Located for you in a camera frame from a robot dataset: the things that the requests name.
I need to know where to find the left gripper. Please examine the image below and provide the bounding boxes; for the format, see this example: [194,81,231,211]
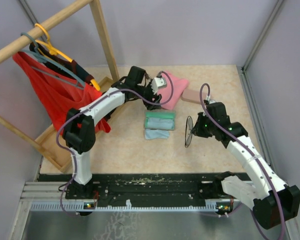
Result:
[135,81,163,111]

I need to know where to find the thin wire-frame sunglasses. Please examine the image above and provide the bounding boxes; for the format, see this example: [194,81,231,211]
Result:
[184,116,194,148]

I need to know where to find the large light blue cloth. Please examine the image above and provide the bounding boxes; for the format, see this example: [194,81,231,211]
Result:
[146,117,175,131]

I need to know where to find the grey glasses case green lining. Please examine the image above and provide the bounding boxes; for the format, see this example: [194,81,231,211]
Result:
[144,110,176,131]

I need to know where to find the small light blue cloth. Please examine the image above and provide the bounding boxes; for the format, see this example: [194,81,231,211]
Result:
[144,129,170,140]

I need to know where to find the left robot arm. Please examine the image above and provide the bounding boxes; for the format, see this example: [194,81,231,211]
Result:
[62,66,167,199]

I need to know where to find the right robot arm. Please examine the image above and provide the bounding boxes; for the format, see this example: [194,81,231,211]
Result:
[190,100,300,230]

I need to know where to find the pink folded shirt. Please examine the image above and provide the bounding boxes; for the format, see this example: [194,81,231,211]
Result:
[158,72,189,110]

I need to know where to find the pink glasses case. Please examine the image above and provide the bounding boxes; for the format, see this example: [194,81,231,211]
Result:
[181,89,201,105]

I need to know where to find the dark striped hanging garment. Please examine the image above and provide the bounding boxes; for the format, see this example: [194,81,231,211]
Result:
[29,43,94,86]

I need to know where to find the red hanging shirt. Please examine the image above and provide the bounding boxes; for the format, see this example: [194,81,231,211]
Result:
[12,51,102,131]

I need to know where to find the yellow plastic hanger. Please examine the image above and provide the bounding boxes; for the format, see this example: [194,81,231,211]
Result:
[34,23,101,91]

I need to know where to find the wooden clothes rack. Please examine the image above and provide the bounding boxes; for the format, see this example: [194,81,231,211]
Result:
[0,0,119,173]

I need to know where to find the grey-blue plastic hanger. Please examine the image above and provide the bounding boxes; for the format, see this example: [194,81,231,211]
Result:
[20,32,86,89]

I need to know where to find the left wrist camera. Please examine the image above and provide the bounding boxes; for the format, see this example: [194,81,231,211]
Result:
[150,77,167,94]

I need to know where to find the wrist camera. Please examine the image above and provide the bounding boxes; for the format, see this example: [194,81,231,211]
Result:
[203,96,217,105]
[150,77,167,94]

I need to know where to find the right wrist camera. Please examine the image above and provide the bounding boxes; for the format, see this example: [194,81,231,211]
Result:
[203,96,217,105]

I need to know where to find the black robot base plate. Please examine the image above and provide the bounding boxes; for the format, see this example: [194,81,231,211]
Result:
[37,173,243,217]

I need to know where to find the aluminium frame rail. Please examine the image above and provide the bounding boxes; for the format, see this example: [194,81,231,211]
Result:
[4,181,293,240]

